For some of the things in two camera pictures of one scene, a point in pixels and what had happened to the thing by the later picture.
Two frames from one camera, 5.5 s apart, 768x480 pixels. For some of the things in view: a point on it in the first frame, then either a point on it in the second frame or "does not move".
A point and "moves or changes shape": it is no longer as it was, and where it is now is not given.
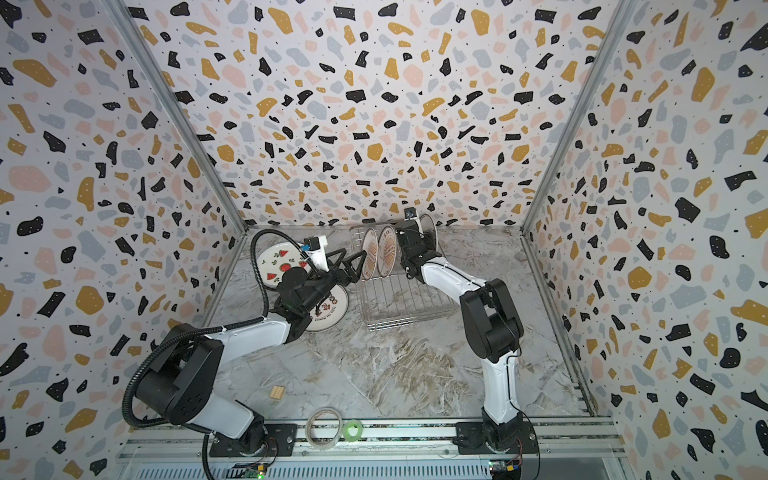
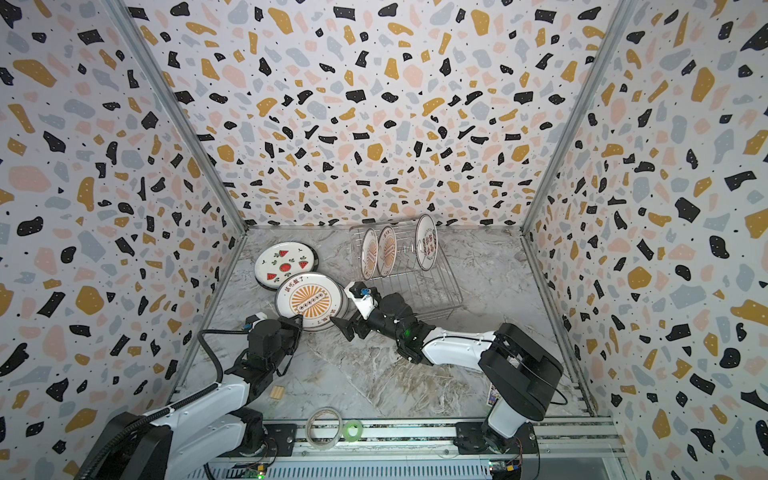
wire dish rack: x=390 y=298 does not move
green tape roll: x=359 y=427 does not move
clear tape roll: x=308 y=432 does not move
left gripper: x=348 y=278 → x=293 y=328
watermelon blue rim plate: x=274 y=260 does not move
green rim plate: x=429 y=229 does not move
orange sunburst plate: x=401 y=225 moves or changes shape
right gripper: x=409 y=235 → x=369 y=322
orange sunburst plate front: x=370 y=246 does not move
